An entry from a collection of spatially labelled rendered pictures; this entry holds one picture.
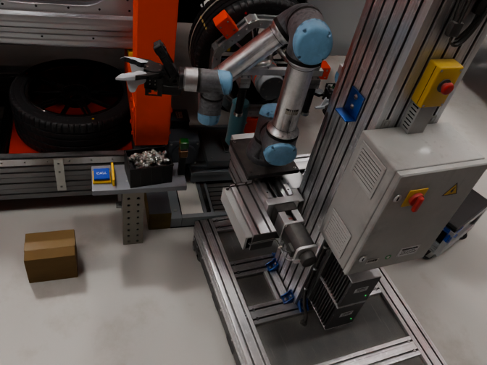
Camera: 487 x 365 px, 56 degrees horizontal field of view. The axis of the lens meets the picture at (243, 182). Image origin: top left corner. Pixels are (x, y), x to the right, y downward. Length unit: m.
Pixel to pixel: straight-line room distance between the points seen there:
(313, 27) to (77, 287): 1.64
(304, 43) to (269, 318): 1.21
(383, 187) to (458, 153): 0.27
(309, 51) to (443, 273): 1.88
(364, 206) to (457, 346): 1.39
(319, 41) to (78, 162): 1.47
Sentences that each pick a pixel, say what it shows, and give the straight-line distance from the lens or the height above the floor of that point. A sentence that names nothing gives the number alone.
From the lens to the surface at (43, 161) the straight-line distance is 2.46.
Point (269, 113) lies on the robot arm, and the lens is 1.70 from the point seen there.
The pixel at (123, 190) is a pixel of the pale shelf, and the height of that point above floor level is 0.44.
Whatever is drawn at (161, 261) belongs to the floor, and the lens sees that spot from 2.47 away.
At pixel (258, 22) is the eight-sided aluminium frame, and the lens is 2.20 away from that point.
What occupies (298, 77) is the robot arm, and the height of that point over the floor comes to 1.29.
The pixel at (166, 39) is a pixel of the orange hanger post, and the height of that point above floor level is 1.08.
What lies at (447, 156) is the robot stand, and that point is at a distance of 1.48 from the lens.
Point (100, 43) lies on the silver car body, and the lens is 2.58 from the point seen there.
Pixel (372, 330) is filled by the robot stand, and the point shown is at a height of 0.21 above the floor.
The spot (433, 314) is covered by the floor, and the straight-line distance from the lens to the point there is 2.74.
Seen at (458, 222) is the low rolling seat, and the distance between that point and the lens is 2.77.
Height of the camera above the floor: 1.99
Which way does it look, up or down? 43 degrees down
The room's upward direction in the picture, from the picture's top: 13 degrees clockwise
